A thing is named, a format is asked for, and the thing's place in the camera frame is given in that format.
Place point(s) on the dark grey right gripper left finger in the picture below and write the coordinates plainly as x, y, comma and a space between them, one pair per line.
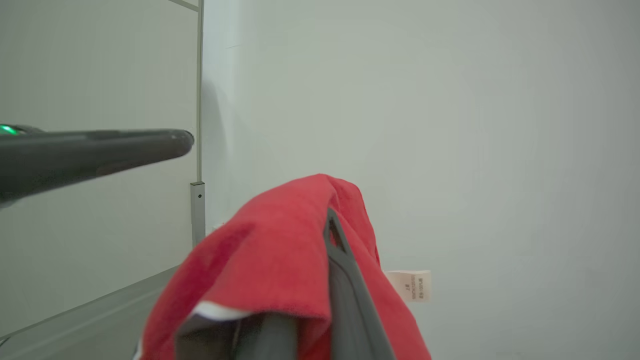
270, 342

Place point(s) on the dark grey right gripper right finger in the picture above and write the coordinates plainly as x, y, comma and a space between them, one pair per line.
352, 305

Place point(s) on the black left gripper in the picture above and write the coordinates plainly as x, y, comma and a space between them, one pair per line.
10, 129

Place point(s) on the red and white garment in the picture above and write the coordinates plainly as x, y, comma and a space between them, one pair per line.
270, 250

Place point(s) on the grey metal partition frame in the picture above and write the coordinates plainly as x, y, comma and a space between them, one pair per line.
198, 215

